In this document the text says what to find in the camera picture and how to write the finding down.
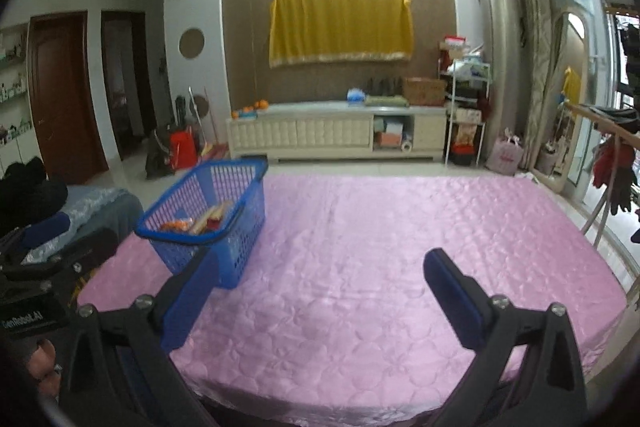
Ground black cloth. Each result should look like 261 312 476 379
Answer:
0 157 68 238

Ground yellow cloth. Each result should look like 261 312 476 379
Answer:
269 0 414 68

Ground white TV cabinet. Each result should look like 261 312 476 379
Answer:
226 102 447 164

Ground wall shelves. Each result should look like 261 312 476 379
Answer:
0 24 28 145

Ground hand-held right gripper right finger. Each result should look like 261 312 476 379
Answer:
424 248 588 427

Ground dark glass bottles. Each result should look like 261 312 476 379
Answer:
366 78 403 96

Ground dark blue cloth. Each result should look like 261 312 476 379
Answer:
25 213 71 253

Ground wooden clothes rack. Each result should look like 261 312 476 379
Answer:
565 102 640 308

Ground standing mirror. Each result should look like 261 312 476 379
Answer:
530 12 588 192

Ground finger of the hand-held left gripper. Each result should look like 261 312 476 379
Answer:
2 228 119 288

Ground patterned curtain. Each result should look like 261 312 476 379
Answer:
500 0 558 168

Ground white shelf rack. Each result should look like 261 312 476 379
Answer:
439 38 493 166

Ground pink bag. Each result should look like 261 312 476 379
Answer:
486 134 525 176

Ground black bag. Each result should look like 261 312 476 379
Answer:
145 129 176 180

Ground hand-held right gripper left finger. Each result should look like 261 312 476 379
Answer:
60 248 221 427

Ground red hanging cloth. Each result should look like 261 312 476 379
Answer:
592 139 636 188

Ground blue plastic basket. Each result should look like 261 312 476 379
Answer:
134 157 269 290

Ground dark wooden doorway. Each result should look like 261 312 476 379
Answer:
100 9 158 160

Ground brown wooden door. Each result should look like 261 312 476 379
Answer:
27 12 108 185

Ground pile of snack packets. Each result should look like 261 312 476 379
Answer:
160 201 236 236

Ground grey lace-trimmed chair cover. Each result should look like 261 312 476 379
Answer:
22 186 146 265

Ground dark hanging gloves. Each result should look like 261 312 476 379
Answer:
609 167 638 214

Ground white-handled mop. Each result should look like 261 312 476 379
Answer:
187 88 202 148

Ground cardboard box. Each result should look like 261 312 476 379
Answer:
403 77 447 106

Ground silver standing air conditioner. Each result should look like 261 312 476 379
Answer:
475 0 526 158

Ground person's left hand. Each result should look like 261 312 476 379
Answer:
28 339 64 401

